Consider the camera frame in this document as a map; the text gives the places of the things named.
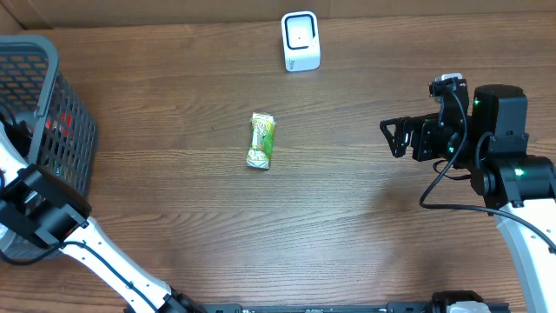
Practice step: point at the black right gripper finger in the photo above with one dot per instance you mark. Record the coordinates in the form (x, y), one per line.
(401, 124)
(399, 141)

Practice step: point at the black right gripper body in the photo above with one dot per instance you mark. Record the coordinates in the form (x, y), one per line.
(433, 140)

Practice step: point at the green snack packet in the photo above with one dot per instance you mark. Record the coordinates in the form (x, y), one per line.
(262, 141)

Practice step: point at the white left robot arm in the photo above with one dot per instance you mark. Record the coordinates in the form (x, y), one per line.
(108, 265)

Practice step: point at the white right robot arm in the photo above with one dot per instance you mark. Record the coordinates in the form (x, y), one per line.
(484, 132)

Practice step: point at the grey plastic lattice basket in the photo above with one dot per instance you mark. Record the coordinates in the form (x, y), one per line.
(48, 145)

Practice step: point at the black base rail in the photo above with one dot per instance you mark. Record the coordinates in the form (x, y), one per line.
(441, 302)

